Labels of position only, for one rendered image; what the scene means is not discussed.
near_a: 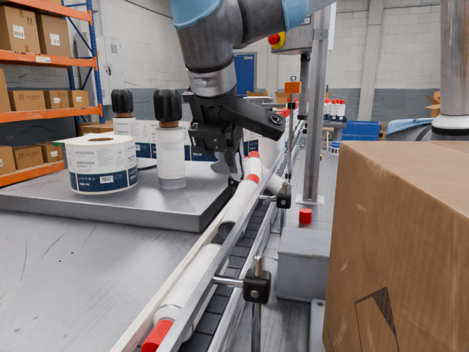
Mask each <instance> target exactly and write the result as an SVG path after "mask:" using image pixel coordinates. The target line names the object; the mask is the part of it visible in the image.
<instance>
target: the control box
mask: <svg viewBox="0 0 469 352"><path fill-rule="evenodd" d="M335 17H336V2H335V3H333V4H332V13H331V23H330V30H329V51H328V52H331V51H332V50H333V43H334V26H335ZM313 21H314V13H312V14H311V24H309V25H305V26H300V27H295V28H292V29H289V30H288V31H287V32H284V31H282V32H280V33H278V35H279V36H280V41H279V42H277V44H275V45H271V53H272V54H282V55H288V56H290V55H298V54H310V53H312V42H313V39H314V29H313Z"/></svg>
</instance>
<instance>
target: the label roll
mask: <svg viewBox="0 0 469 352"><path fill-rule="evenodd" d="M65 148H66V156H67V162H68V171H69V175H70V185H71V189H72V190H73V191H74V192H76V193H83V194H102V193H113V192H118V191H123V190H126V189H129V188H131V187H133V186H135V185H136V184H137V183H138V176H137V161H136V152H135V138H134V137H132V136H128V135H94V136H86V137H80V138H73V139H70V140H66V141H65Z"/></svg>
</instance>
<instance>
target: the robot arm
mask: <svg viewBox="0 0 469 352"><path fill-rule="evenodd" d="M337 1H339V0H170V5H171V9H172V16H173V24H174V27H175V28H176V30H177V35H178V39H179V44H180V47H181V52H182V55H183V58H184V63H185V67H186V71H187V74H188V80H189V83H190V84H189V85H188V87H187V90H186V91H185V92H184V93H183V95H182V96H183V99H184V102H189V105H190V107H191V112H192V116H193V118H192V120H191V122H190V126H189V128H188V135H189V138H190V141H191V145H192V148H193V152H194V153H203V154H212V155H214V154H215V157H216V158H217V159H218V161H216V162H214V163H211V164H210V168H211V169H212V170H213V171H215V172H218V173H223V174H226V175H230V176H231V177H232V178H233V179H234V180H236V181H239V180H240V178H241V176H242V173H243V171H244V132H243V128H244V129H247V130H249V131H252V132H254V133H257V134H259V135H262V136H264V137H266V138H269V139H271V140H274V141H276V142H277V141H279V140H280V139H281V137H282V135H283V134H284V132H285V125H286V118H285V117H284V116H282V115H279V114H277V113H275V112H272V111H271V110H268V109H265V108H263V107H260V106H259V105H256V104H254V103H251V102H248V101H246V100H244V99H242V98H239V97H237V96H236V94H237V88H236V83H237V79H236V73H235V63H234V57H233V51H232V50H240V49H244V48H245V47H247V46H248V45H250V44H252V43H254V42H257V41H259V40H262V39H263V38H266V37H268V36H270V35H273V34H277V33H280V32H282V31H284V32H287V31H288V30H289V29H292V28H295V27H298V26H299V25H301V24H302V23H303V22H304V20H305V19H306V16H308V15H310V14H312V13H314V12H316V11H318V10H321V9H323V8H325V7H327V6H329V5H331V4H333V3H335V2H337ZM194 123H198V124H194ZM193 124H194V125H193ZM192 137H193V138H194V141H195V146H196V147H195V146H194V143H193V139H192ZM427 140H450V141H469V0H440V114H439V115H438V116H437V117H436V118H422V119H399V120H394V121H391V122H390V123H389V124H388V126H387V133H386V135H385V141H427Z"/></svg>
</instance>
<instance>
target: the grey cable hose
mask: <svg viewBox="0 0 469 352"><path fill-rule="evenodd" d="M310 60H311V54H301V57H300V61H301V62H300V64H301V65H300V67H301V68H300V76H299V78H300V82H301V93H299V100H298V114H297V119H298V120H306V118H307V105H308V104H307V102H308V101H307V99H308V83H309V70H310V69H309V67H310V65H309V64H310Z"/></svg>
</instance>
